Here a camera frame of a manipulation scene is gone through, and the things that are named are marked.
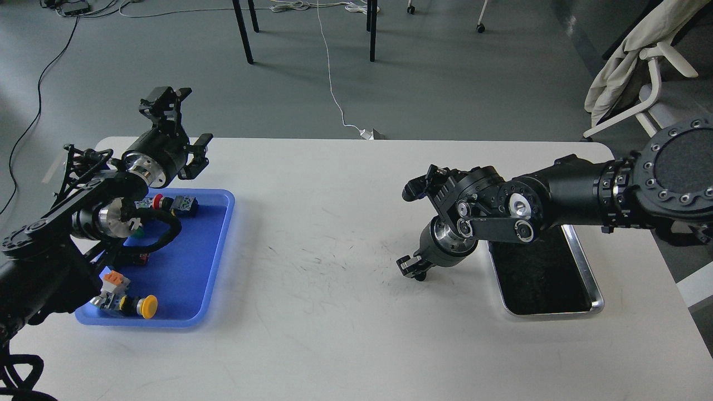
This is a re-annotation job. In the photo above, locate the white chair with beige cloth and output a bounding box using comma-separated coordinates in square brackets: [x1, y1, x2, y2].
[582, 1, 711, 141]

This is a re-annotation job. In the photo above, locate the yellow push button switch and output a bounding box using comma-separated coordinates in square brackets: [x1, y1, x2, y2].
[118, 295, 159, 320]

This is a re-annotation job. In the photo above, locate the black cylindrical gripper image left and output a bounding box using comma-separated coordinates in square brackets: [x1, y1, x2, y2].
[121, 86, 214, 189]

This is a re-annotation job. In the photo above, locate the white cable on floor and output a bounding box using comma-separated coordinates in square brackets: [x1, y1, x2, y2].
[271, 0, 386, 140]

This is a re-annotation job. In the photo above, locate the black switch with red tip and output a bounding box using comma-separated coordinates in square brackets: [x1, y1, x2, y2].
[115, 253, 150, 266]

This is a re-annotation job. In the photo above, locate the silver metal tray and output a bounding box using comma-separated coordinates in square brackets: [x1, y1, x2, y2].
[488, 225, 604, 321]

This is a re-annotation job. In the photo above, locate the blue plastic tray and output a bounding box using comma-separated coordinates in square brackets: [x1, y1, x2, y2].
[75, 188, 235, 329]

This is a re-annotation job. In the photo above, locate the black cable on floor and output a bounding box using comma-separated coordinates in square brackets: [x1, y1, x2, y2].
[0, 0, 134, 215]

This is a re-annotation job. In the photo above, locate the red push button switch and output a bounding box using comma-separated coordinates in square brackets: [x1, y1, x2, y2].
[135, 193, 199, 218]

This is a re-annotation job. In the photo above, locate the black table legs background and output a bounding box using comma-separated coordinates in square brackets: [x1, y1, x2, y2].
[232, 0, 379, 65]

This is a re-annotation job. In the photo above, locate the green push button switch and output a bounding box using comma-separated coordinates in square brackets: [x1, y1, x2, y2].
[132, 223, 145, 238]

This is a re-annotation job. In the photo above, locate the orange grey contact block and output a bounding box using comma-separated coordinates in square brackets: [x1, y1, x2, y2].
[89, 271, 131, 311]

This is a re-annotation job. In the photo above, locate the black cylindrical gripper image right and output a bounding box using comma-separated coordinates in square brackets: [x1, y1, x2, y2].
[395, 216, 478, 282]

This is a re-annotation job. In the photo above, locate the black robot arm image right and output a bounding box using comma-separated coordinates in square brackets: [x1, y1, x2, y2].
[397, 114, 712, 281]

